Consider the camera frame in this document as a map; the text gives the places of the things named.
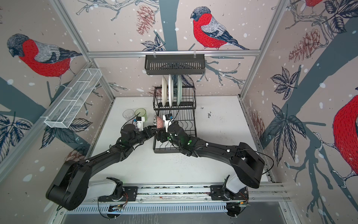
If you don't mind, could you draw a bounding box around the pink floral bowl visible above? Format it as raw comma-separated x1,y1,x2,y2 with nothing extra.
153,115,165,129

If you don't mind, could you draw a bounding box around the white plate middle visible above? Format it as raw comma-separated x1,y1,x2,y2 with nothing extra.
168,75,174,107

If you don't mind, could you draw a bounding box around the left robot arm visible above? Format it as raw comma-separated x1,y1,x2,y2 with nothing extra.
45,124,157,211

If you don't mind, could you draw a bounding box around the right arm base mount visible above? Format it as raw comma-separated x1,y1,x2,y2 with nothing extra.
209,175,249,202

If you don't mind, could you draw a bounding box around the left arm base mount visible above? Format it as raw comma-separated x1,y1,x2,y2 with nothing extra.
98,177,139,202

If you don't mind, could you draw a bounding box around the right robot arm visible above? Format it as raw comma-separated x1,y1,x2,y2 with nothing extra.
156,123,265,189

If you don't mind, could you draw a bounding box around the aluminium front rail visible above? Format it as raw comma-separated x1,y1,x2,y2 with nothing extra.
83,181,291,203

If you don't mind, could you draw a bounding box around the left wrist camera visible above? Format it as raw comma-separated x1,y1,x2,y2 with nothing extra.
134,116,145,131

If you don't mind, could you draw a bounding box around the white mesh wall basket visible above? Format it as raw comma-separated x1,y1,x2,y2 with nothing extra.
44,68,102,128

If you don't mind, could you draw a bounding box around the black two-tier dish rack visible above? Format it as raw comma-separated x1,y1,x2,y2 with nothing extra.
152,85,199,154

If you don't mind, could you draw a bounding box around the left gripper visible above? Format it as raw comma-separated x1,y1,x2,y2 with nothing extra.
129,125,160,147

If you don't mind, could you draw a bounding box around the clear glass tumbler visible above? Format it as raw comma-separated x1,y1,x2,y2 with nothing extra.
122,109,135,121

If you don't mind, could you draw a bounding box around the cream plate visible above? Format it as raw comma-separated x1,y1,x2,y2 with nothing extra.
161,76,168,107

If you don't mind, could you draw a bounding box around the black hanging wire shelf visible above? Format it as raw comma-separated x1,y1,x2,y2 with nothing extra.
145,54,206,75

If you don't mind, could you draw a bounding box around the aluminium top crossbar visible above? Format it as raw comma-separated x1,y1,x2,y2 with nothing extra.
87,49,261,59

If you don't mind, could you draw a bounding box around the green glass tumbler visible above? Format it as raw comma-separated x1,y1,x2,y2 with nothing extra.
135,108,148,121

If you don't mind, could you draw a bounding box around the green plate right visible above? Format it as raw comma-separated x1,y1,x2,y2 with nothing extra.
177,75,183,106

